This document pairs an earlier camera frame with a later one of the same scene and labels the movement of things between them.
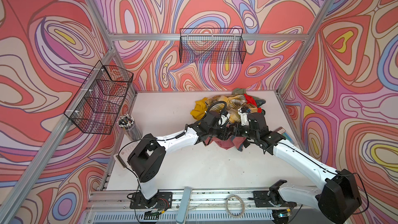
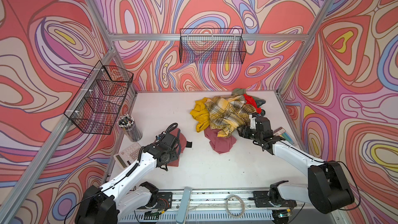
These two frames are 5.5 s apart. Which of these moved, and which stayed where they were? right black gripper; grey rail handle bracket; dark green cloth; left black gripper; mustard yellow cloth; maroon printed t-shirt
Moved: maroon printed t-shirt; left black gripper
Stayed: grey rail handle bracket; mustard yellow cloth; dark green cloth; right black gripper
